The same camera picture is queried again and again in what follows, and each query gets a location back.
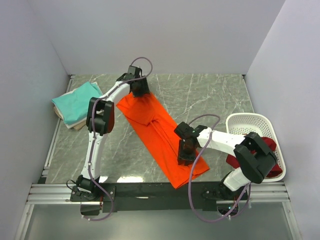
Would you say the orange t-shirt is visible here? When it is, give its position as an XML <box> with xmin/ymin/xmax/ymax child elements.
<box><xmin>116</xmin><ymin>92</ymin><xmax>210</xmax><ymax>190</ymax></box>

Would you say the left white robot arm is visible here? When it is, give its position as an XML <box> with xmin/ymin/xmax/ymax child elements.
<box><xmin>75</xmin><ymin>65</ymin><xmax>150</xmax><ymax>201</ymax></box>

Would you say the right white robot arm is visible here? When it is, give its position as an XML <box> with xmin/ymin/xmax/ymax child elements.
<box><xmin>174</xmin><ymin>122</ymin><xmax>278</xmax><ymax>200</ymax></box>

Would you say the dark red t-shirt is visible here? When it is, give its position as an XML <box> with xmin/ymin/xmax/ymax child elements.
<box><xmin>226</xmin><ymin>136</ymin><xmax>283</xmax><ymax>178</ymax></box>

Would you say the white perforated plastic basket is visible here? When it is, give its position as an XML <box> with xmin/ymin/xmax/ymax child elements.
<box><xmin>225</xmin><ymin>112</ymin><xmax>287</xmax><ymax>183</ymax></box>

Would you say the folded teal t-shirt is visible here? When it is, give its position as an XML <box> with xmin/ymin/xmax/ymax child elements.
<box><xmin>51</xmin><ymin>82</ymin><xmax>105</xmax><ymax>125</ymax></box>

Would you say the folded beige t-shirt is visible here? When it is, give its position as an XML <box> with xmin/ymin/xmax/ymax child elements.
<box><xmin>53</xmin><ymin>106</ymin><xmax>86</xmax><ymax>131</ymax></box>

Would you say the folded white t-shirt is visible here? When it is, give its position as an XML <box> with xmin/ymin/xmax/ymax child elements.
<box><xmin>63</xmin><ymin>82</ymin><xmax>105</xmax><ymax>130</ymax></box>

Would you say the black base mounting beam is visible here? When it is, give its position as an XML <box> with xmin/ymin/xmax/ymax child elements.
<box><xmin>69</xmin><ymin>181</ymin><xmax>250</xmax><ymax>216</ymax></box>

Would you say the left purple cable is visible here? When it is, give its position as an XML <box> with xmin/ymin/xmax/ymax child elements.
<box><xmin>80</xmin><ymin>56</ymin><xmax>154</xmax><ymax>223</ymax></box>

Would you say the aluminium frame rail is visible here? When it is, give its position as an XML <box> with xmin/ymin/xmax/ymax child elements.
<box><xmin>13</xmin><ymin>74</ymin><xmax>75</xmax><ymax>240</ymax></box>

